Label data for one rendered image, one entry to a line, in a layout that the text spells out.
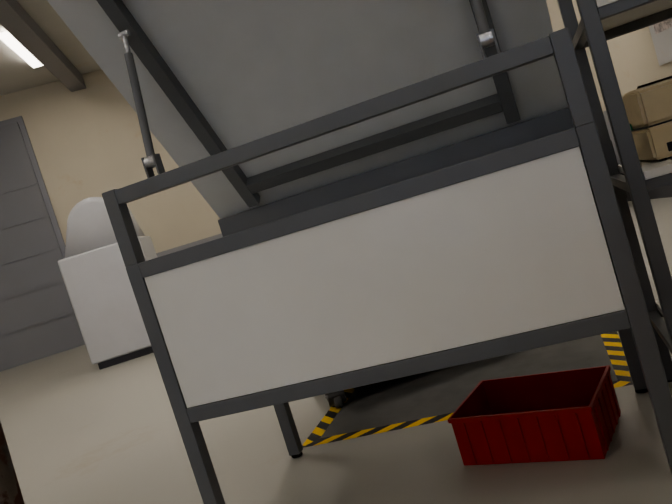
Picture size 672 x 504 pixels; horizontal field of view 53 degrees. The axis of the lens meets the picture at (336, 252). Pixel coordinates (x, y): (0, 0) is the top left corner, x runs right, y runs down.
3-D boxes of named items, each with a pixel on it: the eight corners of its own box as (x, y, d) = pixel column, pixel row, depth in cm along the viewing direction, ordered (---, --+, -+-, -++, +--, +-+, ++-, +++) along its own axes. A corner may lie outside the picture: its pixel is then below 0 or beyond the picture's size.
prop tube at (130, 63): (152, 170, 171) (127, 57, 175) (161, 167, 170) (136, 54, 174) (145, 168, 168) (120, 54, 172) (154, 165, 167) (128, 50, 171)
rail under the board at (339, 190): (229, 236, 235) (224, 218, 234) (575, 128, 199) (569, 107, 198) (222, 238, 230) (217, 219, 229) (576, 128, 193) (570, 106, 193)
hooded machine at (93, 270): (92, 373, 604) (37, 210, 594) (106, 359, 673) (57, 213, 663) (178, 345, 616) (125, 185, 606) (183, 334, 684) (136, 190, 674)
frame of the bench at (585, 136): (294, 454, 236) (224, 237, 231) (648, 387, 200) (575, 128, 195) (219, 552, 179) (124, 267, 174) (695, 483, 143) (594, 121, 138)
